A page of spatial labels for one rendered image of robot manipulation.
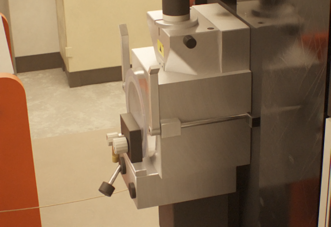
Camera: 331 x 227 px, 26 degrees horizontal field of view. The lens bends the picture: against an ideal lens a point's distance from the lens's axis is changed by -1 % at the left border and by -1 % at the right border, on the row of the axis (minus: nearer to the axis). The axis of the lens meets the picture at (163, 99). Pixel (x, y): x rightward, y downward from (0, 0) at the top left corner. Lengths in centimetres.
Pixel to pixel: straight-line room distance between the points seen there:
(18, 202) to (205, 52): 53
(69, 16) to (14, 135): 280
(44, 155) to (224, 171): 104
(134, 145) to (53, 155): 103
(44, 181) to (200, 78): 99
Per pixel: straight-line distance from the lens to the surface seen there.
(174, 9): 64
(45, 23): 421
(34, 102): 384
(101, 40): 389
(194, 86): 64
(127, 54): 72
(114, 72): 401
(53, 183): 158
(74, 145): 174
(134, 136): 67
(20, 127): 104
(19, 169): 107
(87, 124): 353
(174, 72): 65
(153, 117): 63
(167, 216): 74
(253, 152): 68
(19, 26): 420
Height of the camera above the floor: 149
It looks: 23 degrees down
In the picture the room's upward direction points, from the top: 2 degrees counter-clockwise
